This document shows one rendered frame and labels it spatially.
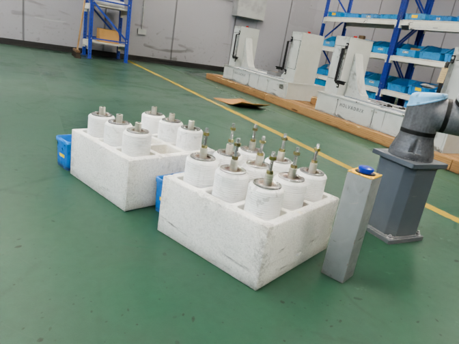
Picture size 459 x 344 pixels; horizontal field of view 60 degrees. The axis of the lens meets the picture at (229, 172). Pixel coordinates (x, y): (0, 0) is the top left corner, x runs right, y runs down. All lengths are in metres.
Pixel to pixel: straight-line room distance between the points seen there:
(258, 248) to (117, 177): 0.58
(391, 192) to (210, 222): 0.71
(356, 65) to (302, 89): 0.84
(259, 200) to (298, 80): 3.67
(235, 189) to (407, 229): 0.75
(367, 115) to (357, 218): 2.56
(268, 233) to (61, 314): 0.49
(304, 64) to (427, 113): 3.23
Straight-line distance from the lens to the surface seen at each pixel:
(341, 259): 1.18
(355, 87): 4.01
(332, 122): 3.82
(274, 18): 8.62
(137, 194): 1.38
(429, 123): 1.51
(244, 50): 5.80
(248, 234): 1.02
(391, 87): 7.05
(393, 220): 1.55
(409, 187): 1.51
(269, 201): 1.01
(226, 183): 1.08
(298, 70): 4.60
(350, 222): 1.13
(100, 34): 6.90
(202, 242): 1.14
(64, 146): 1.70
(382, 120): 3.53
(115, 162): 1.38
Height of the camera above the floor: 0.59
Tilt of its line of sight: 18 degrees down
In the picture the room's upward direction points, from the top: 10 degrees clockwise
